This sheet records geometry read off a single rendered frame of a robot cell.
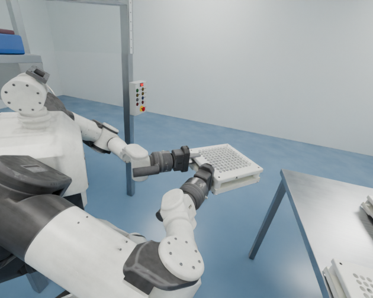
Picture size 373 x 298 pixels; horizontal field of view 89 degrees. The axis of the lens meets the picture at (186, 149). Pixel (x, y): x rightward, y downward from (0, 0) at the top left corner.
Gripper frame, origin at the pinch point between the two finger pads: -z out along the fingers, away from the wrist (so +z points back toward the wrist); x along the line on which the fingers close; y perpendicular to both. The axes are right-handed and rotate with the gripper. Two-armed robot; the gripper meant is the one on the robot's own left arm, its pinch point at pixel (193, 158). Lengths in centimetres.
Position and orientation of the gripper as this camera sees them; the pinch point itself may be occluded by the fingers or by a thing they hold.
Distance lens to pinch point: 82.7
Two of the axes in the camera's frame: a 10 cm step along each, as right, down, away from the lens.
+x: -1.0, 8.7, 4.8
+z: -9.3, 0.9, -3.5
